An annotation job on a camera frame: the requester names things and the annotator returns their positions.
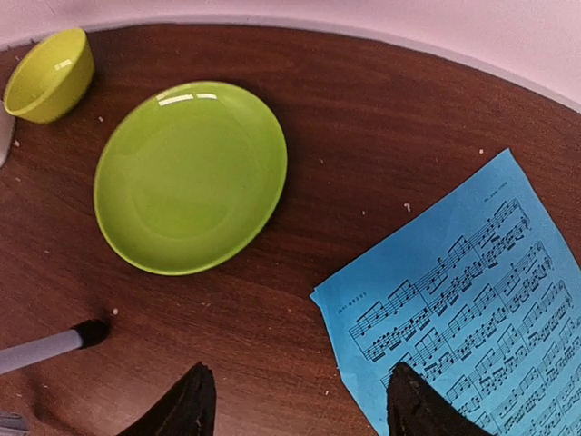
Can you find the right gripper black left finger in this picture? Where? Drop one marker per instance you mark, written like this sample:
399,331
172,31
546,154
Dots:
188,408

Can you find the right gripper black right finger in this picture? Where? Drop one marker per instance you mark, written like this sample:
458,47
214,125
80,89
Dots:
414,408

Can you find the white perforated music stand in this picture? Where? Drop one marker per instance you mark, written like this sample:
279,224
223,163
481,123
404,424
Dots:
83,335

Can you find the blue sheet music paper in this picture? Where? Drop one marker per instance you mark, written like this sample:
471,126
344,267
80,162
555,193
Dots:
479,295

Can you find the green plastic plate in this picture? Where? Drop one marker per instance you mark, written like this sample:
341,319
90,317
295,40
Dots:
189,177

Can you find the green plastic bowl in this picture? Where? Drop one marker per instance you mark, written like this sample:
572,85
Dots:
52,78

